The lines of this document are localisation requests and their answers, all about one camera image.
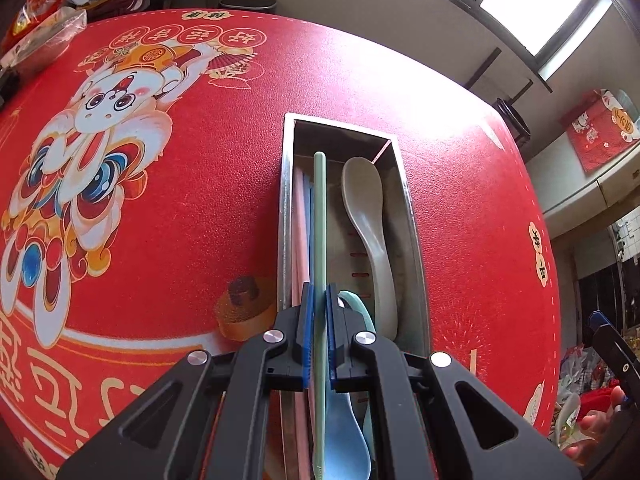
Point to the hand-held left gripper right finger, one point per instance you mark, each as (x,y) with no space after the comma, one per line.
(331,335)

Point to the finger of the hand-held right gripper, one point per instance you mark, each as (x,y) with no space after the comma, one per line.
(612,347)

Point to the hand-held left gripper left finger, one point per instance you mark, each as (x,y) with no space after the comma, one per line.
(307,330)

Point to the mint green spoon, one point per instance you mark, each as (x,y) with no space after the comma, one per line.
(357,302)

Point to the pink chopstick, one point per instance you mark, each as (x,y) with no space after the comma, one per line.
(304,240)

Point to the blue spoon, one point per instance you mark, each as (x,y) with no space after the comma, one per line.
(347,440)

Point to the green chopstick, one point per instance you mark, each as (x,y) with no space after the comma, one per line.
(320,220)

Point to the metal utensil tray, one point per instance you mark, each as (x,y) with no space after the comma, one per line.
(400,240)

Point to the grey spoon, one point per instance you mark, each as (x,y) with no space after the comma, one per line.
(362,190)

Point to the person's right hand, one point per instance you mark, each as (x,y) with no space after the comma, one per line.
(592,422)

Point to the pile of plastic bags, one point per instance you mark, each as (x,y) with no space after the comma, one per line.
(580,367)

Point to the black kitchen range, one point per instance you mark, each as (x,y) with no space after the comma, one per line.
(600,305)

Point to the cream refrigerator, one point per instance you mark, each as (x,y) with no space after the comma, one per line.
(590,190)

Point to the red printed table mat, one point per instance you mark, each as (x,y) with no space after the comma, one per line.
(200,185)

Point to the red printed refrigerator cloth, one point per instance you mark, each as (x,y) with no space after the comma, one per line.
(595,135)

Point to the dark window sill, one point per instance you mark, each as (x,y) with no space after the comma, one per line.
(475,20)

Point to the dark framed window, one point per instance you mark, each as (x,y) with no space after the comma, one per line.
(525,0)

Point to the clear plastic food container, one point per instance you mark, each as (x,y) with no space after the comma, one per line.
(45,40)

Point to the red snack bag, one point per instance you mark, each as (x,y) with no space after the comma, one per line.
(40,5)

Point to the black metal frame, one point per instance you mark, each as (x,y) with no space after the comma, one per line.
(487,67)

